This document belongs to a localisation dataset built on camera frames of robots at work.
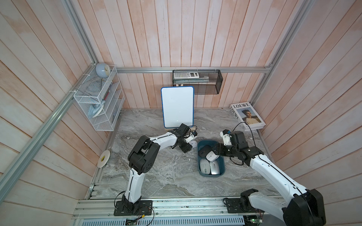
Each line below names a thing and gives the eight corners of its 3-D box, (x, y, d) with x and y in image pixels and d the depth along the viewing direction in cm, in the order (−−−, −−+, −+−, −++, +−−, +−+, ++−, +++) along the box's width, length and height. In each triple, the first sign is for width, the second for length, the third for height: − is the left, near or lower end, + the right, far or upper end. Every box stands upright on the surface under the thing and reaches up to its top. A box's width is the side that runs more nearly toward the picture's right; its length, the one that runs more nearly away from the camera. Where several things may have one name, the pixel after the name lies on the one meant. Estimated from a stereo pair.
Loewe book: (243, 131, 108) (245, 127, 104) (229, 108, 124) (231, 104, 121) (263, 128, 110) (266, 124, 106) (247, 105, 126) (249, 101, 123)
